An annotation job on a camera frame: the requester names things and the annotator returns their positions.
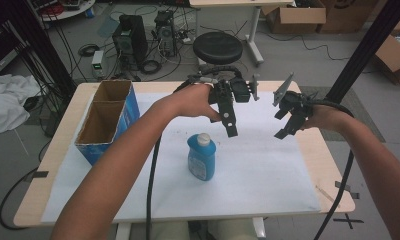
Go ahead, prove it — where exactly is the coiled black cable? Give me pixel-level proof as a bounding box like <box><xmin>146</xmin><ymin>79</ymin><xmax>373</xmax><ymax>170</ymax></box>
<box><xmin>139</xmin><ymin>58</ymin><xmax>163</xmax><ymax>76</ymax></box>

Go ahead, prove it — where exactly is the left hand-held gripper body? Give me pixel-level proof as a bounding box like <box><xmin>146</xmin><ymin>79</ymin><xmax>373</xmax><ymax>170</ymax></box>
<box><xmin>207</xmin><ymin>73</ymin><xmax>261</xmax><ymax>105</ymax></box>

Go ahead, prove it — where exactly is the small grey power supply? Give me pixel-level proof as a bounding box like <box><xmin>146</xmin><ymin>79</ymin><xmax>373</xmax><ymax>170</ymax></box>
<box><xmin>91</xmin><ymin>49</ymin><xmax>106</xmax><ymax>80</ymax></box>

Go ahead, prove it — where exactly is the person's left hand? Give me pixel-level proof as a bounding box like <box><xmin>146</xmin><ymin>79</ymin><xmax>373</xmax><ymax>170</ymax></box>
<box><xmin>160</xmin><ymin>83</ymin><xmax>222</xmax><ymax>123</ymax></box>

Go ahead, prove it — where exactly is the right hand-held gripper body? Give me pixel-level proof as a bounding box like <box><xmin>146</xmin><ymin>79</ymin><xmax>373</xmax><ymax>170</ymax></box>
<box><xmin>272</xmin><ymin>72</ymin><xmax>315</xmax><ymax>118</ymax></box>

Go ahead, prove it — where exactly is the white table mat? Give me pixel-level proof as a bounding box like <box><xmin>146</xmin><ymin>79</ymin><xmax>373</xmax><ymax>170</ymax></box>
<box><xmin>41</xmin><ymin>91</ymin><xmax>322</xmax><ymax>224</ymax></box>

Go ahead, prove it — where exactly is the blue bottle with white cap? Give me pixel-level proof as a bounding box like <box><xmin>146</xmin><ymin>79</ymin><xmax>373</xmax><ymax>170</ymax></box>
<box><xmin>186</xmin><ymin>132</ymin><xmax>218</xmax><ymax>182</ymax></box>

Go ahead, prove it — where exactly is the person's right hand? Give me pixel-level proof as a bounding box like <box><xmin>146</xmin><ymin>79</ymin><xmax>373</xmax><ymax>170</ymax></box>
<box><xmin>302</xmin><ymin>104</ymin><xmax>348</xmax><ymax>133</ymax></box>

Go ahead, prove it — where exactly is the open cardboard box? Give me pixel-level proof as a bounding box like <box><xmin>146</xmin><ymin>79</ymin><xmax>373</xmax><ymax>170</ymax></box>
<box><xmin>260</xmin><ymin>0</ymin><xmax>328</xmax><ymax>35</ymax></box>

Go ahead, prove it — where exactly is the round white table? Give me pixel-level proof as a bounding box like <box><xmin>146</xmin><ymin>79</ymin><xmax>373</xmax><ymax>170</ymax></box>
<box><xmin>37</xmin><ymin>0</ymin><xmax>97</xmax><ymax>22</ymax></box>

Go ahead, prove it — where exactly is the black round stool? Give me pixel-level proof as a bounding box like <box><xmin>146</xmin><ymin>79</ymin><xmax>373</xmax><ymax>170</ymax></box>
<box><xmin>192</xmin><ymin>31</ymin><xmax>244</xmax><ymax>66</ymax></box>

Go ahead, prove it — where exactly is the large black computer tower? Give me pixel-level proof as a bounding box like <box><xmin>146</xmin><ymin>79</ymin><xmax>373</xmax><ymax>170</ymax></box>
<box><xmin>112</xmin><ymin>14</ymin><xmax>149</xmax><ymax>65</ymax></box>

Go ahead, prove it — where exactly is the black metal stand pole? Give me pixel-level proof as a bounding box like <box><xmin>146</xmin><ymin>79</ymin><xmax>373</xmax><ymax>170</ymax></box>
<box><xmin>6</xmin><ymin>0</ymin><xmax>78</xmax><ymax>98</ymax></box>
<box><xmin>324</xmin><ymin>0</ymin><xmax>400</xmax><ymax>105</ymax></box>

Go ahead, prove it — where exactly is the cream cloth bundle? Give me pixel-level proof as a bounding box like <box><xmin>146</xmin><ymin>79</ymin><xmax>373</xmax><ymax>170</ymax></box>
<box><xmin>150</xmin><ymin>218</ymin><xmax>257</xmax><ymax>240</ymax></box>

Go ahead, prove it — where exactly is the closed cardboard box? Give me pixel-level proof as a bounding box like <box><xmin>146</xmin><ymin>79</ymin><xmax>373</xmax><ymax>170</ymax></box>
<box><xmin>317</xmin><ymin>0</ymin><xmax>380</xmax><ymax>35</ymax></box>

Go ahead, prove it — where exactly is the cardboard box with contents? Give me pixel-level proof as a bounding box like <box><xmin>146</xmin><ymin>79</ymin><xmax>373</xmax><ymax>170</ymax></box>
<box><xmin>373</xmin><ymin>15</ymin><xmax>400</xmax><ymax>86</ymax></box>

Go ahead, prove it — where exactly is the blue cardboard box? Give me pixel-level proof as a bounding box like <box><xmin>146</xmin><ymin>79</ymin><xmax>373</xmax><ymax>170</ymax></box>
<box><xmin>74</xmin><ymin>79</ymin><xmax>141</xmax><ymax>167</ymax></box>

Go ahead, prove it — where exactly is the open-sided computer tower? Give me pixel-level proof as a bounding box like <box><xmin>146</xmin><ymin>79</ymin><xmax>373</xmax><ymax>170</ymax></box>
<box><xmin>153</xmin><ymin>9</ymin><xmax>178</xmax><ymax>58</ymax></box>

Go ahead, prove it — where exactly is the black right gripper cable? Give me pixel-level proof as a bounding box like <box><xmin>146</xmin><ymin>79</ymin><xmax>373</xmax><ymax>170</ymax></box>
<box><xmin>309</xmin><ymin>99</ymin><xmax>356</xmax><ymax>240</ymax></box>

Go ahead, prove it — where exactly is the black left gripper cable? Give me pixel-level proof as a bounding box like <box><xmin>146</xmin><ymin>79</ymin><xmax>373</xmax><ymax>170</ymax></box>
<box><xmin>145</xmin><ymin>65</ymin><xmax>244</xmax><ymax>240</ymax></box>

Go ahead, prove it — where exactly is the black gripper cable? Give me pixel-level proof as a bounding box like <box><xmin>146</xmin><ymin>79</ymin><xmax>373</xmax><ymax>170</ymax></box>
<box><xmin>145</xmin><ymin>65</ymin><xmax>244</xmax><ymax>240</ymax></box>
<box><xmin>309</xmin><ymin>99</ymin><xmax>356</xmax><ymax>240</ymax></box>

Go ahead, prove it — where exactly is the white cloth pile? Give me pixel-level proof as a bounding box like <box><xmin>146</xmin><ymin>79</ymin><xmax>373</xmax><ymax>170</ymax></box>
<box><xmin>0</xmin><ymin>73</ymin><xmax>42</xmax><ymax>135</ymax></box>

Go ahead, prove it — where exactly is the white-legged side table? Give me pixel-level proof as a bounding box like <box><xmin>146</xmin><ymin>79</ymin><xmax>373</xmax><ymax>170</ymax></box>
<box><xmin>188</xmin><ymin>0</ymin><xmax>295</xmax><ymax>67</ymax></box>

